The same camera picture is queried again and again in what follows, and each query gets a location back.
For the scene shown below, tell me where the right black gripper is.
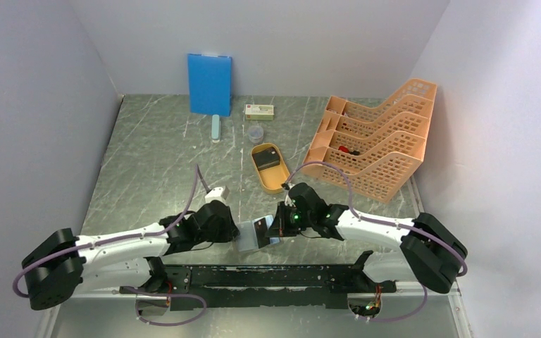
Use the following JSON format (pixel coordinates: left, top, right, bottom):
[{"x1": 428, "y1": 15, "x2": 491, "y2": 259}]
[{"x1": 266, "y1": 200, "x2": 315, "y2": 237}]

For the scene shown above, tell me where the beige card holder wallet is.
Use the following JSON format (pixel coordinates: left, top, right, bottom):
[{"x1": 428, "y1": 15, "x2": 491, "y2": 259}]
[{"x1": 234, "y1": 215, "x2": 280, "y2": 253}]

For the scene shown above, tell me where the yellow oval tray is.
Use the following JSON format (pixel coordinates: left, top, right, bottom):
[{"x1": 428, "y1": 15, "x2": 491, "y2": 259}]
[{"x1": 251, "y1": 143, "x2": 290, "y2": 194}]

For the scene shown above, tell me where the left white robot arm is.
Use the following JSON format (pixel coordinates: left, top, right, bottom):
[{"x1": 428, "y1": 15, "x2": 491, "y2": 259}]
[{"x1": 13, "y1": 201, "x2": 240, "y2": 311}]

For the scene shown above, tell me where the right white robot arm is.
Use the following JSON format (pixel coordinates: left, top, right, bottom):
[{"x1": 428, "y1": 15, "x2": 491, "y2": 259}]
[{"x1": 265, "y1": 183, "x2": 468, "y2": 294}]

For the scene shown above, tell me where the small clear round container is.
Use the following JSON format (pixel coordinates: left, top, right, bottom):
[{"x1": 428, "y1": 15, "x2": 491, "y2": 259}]
[{"x1": 246, "y1": 125, "x2": 264, "y2": 144}]

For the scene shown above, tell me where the red black item in organizer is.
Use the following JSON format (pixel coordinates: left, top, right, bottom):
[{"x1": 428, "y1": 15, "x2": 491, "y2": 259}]
[{"x1": 338, "y1": 146, "x2": 360, "y2": 156}]

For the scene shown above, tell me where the light blue eraser bar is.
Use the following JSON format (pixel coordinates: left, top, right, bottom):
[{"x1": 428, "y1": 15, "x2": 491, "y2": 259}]
[{"x1": 211, "y1": 115, "x2": 220, "y2": 143}]

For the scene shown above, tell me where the small white red box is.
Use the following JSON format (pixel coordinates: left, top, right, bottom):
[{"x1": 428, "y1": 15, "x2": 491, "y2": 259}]
[{"x1": 244, "y1": 104, "x2": 275, "y2": 120}]

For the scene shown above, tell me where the orange plastic file organizer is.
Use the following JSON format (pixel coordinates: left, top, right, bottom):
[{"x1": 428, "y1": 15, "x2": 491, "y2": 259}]
[{"x1": 302, "y1": 78, "x2": 437, "y2": 203}]

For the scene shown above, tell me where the blue board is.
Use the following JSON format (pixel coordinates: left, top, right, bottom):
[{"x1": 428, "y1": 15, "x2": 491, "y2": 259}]
[{"x1": 187, "y1": 54, "x2": 232, "y2": 117}]

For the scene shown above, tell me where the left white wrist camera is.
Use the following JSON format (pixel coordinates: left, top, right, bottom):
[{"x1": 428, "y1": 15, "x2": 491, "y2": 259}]
[{"x1": 204, "y1": 186, "x2": 230, "y2": 205}]

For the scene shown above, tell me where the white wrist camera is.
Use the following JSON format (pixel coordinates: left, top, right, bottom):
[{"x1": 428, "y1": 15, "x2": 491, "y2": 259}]
[
  {"x1": 282, "y1": 184, "x2": 299, "y2": 208},
  {"x1": 204, "y1": 186, "x2": 230, "y2": 205}
]

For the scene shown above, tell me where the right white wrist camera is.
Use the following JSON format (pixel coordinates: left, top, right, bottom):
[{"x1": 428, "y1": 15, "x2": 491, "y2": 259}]
[{"x1": 282, "y1": 184, "x2": 299, "y2": 208}]

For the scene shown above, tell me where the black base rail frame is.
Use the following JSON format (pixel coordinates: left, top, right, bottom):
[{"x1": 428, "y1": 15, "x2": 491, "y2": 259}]
[{"x1": 137, "y1": 264, "x2": 397, "y2": 311}]

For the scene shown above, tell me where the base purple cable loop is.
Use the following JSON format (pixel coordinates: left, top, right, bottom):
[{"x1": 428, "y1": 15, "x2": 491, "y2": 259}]
[{"x1": 135, "y1": 291, "x2": 208, "y2": 327}]

